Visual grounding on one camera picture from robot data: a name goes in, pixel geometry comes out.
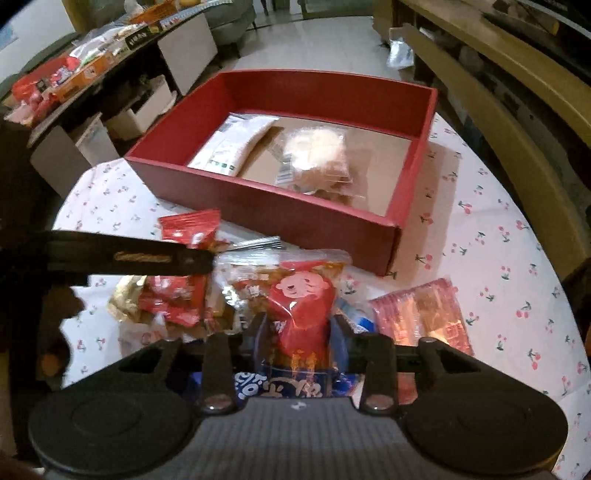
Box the orange plastic basket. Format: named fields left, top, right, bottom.
left=129, top=2, right=178, bottom=24

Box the clear snack bag red label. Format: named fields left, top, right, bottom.
left=215, top=249, right=352, bottom=398

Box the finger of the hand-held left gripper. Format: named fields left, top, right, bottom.
left=46, top=230, right=216, bottom=282

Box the orange snack box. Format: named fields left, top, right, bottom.
left=48, top=51, right=116, bottom=103

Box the dark blue snack packet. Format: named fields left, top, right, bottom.
left=185, top=364, right=356, bottom=407

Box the long black snack box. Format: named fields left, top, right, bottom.
left=113, top=23, right=162, bottom=57

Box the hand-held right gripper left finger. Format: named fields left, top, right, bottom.
left=104, top=313, right=274, bottom=416

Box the red snack packet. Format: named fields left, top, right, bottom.
left=137, top=273, right=209, bottom=326
left=158, top=209, right=222, bottom=252

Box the clear pastry packet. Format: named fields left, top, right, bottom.
left=271, top=127, right=358, bottom=206

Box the cherry print tablecloth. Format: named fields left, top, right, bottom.
left=53, top=113, right=591, bottom=480

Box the red cardboard box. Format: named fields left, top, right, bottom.
left=124, top=69, right=438, bottom=277

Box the black white coffee table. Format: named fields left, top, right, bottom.
left=0, top=0, right=218, bottom=199

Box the wooden television cabinet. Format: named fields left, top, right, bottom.
left=372, top=0, right=591, bottom=296

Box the gold wrapped snack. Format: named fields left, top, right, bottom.
left=107, top=276, right=151, bottom=324

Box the white lidded storage bin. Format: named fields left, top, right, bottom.
left=69, top=113, right=122, bottom=169

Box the grey sofa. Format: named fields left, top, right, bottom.
left=203, top=0, right=257, bottom=58

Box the silver snack packet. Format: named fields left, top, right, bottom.
left=228, top=236, right=283, bottom=254

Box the white open storage bin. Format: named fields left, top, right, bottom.
left=106, top=76, right=178, bottom=140

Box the pink transparent pastry packet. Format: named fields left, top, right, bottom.
left=368, top=277, right=475, bottom=358

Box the pile of assorted snack packets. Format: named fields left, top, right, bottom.
left=69, top=18, right=139, bottom=61

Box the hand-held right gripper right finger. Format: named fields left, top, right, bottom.
left=330, top=316, right=485, bottom=415

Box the clear plastic bag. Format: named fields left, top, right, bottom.
left=388, top=28, right=416, bottom=70

